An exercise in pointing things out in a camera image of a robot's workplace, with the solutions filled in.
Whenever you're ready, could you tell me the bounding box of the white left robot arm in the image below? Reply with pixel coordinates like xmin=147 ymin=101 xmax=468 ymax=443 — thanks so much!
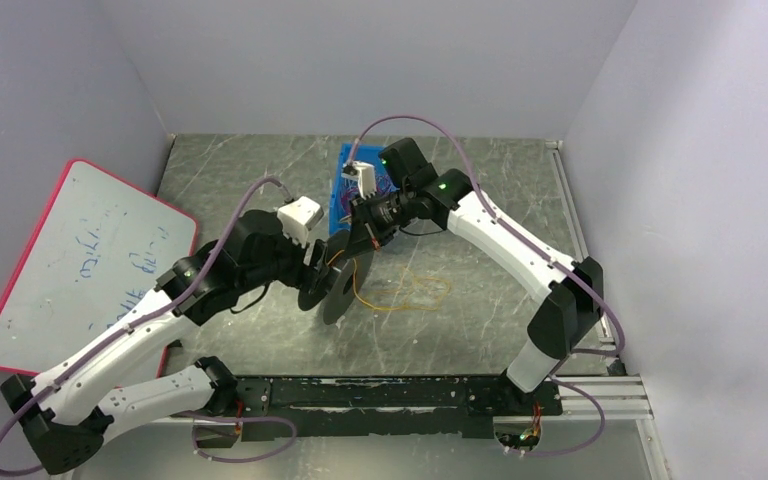
xmin=1 ymin=198 xmax=325 ymax=475

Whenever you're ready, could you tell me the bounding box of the pink framed whiteboard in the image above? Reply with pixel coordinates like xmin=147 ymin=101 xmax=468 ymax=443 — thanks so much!
xmin=0 ymin=159 xmax=198 ymax=375

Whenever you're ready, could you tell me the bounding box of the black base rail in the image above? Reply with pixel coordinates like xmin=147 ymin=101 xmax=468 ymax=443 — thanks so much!
xmin=196 ymin=374 xmax=563 ymax=441

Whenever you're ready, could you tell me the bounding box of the blue plastic bin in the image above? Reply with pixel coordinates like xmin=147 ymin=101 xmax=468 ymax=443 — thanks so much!
xmin=328 ymin=143 xmax=396 ymax=235

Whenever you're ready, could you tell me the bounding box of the bundle of coloured wires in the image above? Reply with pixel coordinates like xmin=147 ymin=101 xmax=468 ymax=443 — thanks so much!
xmin=337 ymin=165 xmax=375 ymax=223

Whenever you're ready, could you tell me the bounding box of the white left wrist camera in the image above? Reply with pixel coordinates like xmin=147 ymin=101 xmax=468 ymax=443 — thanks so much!
xmin=276 ymin=196 xmax=324 ymax=247

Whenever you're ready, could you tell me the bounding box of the black cable spool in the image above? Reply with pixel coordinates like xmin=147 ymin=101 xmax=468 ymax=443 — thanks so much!
xmin=297 ymin=230 xmax=374 ymax=325

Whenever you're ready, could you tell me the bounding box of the orange wire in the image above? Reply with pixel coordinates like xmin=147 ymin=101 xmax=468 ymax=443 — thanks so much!
xmin=327 ymin=248 xmax=455 ymax=314

